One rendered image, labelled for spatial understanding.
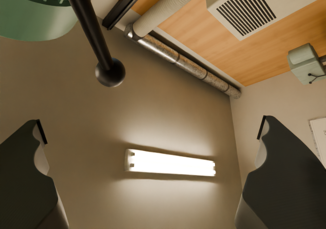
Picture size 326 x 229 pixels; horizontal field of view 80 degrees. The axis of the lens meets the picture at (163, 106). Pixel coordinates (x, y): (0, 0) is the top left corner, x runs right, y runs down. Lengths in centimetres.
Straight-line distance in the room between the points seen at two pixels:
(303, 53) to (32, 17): 209
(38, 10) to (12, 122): 129
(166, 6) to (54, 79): 105
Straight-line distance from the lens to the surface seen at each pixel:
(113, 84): 23
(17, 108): 155
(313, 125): 302
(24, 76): 163
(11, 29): 31
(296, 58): 219
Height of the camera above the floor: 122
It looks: 43 degrees up
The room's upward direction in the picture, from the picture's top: 112 degrees counter-clockwise
